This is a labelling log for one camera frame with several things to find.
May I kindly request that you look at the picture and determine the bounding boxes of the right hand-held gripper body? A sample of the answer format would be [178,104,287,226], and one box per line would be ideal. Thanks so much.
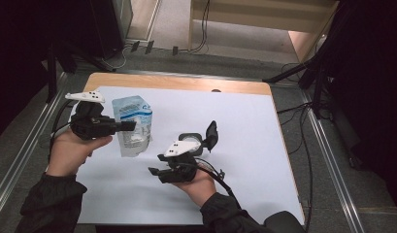
[160,141,202,184]

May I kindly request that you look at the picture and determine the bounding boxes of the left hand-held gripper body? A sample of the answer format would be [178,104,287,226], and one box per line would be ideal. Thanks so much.
[64,91,117,141]

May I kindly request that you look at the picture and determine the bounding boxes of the white blue-striped pouch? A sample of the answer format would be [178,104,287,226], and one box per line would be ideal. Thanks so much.
[112,95,153,158]

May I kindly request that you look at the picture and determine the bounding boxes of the person's right hand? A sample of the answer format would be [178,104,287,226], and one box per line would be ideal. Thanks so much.
[171,169,217,208]

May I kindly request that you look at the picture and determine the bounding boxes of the person's left hand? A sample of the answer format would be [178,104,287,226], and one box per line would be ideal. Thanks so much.
[45,129,114,178]

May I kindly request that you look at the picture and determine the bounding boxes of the black metal stand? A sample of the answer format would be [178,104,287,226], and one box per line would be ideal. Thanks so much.
[45,38,116,104]

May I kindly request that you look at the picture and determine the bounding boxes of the white paper sheet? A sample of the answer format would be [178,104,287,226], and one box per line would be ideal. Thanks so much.
[74,85,306,226]

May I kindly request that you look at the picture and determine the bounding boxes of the dark cabinet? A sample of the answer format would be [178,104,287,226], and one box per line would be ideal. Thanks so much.
[88,0,134,59]

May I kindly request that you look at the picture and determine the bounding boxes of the black tripod stand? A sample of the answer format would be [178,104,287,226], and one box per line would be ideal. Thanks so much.
[262,0,341,119]

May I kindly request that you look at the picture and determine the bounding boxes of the right hand-held gripper cable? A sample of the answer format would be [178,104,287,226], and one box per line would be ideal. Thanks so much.
[194,157,243,210]

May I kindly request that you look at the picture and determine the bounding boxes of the hand-held gripper cable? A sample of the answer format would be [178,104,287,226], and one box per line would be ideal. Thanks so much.
[48,99,78,163]
[194,157,243,210]

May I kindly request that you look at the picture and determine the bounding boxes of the left hand-held gripper cable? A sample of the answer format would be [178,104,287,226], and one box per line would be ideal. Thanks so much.
[48,99,78,163]

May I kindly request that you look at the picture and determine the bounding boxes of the white floor cable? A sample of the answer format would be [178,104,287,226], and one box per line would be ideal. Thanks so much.
[100,45,131,71]

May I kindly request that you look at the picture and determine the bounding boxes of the metal floor rail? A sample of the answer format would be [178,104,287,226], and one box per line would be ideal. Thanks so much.
[299,90,365,233]
[0,72,69,224]

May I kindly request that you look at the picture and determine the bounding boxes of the black hanging cable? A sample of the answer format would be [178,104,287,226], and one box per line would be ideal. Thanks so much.
[189,0,211,53]

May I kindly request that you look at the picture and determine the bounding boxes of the black floor cable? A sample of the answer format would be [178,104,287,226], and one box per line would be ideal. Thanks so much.
[277,100,315,233]

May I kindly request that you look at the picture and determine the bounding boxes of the wooden shelf frame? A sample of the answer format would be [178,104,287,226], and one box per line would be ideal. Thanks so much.
[187,0,340,64]

